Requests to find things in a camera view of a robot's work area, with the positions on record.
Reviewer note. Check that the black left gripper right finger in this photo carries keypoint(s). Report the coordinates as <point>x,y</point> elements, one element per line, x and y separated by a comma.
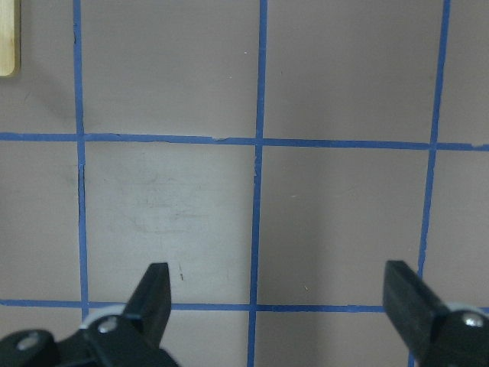
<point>437,333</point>

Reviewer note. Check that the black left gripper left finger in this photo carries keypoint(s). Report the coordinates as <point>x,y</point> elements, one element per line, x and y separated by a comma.
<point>127,336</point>

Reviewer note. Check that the light wooden board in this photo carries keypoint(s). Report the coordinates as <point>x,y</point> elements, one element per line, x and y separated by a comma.
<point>10,24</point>

